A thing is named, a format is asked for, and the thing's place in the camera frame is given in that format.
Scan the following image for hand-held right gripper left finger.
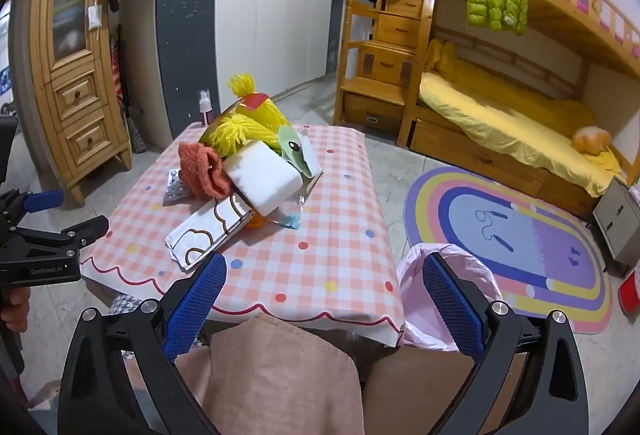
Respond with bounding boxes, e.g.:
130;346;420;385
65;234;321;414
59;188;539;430
59;251;228;435

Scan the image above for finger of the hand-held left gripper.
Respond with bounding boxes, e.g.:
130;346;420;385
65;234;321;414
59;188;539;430
0;190;65;236
14;215;110;261

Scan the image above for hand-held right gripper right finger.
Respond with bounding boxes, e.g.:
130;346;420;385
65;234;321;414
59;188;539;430
422;251;591;435

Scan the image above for pink-lined trash bin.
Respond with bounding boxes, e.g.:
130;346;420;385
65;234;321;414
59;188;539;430
397;243;503;351

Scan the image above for orange cloth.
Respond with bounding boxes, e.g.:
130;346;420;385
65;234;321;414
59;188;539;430
178;141;233;200

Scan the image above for yellow fuzzy toy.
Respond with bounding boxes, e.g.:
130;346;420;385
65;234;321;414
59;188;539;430
197;74;291;156

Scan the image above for person's left hand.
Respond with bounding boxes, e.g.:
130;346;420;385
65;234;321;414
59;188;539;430
0;287;30;335

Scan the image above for houndstooth cushion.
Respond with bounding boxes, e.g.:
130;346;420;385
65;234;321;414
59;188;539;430
107;294;161;316

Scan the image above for white brown patterned paper bag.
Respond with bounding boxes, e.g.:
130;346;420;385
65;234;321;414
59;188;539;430
165;192;258;273

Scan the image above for cardboard box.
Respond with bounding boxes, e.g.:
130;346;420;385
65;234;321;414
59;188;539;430
362;345;528;435

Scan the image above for silver blister pack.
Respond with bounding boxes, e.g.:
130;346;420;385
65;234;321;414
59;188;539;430
162;168;193;204

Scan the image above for rainbow oval rug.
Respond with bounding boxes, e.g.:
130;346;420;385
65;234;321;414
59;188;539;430
404;166;613;335

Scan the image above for wooden cabinet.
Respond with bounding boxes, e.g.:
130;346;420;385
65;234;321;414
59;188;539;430
10;0;133;208

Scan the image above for white tissue pack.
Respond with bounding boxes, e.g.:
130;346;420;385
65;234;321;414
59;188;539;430
222;140;306;218

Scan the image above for red striped roll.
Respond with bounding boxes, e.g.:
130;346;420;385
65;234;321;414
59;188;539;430
111;27;148;153

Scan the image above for pink checked tablecloth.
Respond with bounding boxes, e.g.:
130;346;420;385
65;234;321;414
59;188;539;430
80;122;406;348

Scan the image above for pink spray bottle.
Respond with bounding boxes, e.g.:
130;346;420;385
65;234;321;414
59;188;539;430
197;90;215;126

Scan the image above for red container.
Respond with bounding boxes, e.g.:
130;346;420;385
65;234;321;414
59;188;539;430
617;272;640;316

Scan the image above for grey bedside cabinet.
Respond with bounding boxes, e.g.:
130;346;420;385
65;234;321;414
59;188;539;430
592;177;640;266

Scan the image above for yellow bed sheet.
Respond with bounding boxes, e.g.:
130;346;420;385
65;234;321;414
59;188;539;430
419;40;623;198

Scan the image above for orange plush toy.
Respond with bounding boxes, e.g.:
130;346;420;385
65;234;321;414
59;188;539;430
571;126;613;154

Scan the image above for wooden stair drawers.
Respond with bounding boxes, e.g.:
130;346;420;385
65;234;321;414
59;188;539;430
334;0;436;133

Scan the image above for white grey wardrobe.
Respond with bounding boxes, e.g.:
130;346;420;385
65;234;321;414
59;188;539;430
155;0;351;140

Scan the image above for wooden bunk bed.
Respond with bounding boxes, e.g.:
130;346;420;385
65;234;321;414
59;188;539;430
400;0;640;221

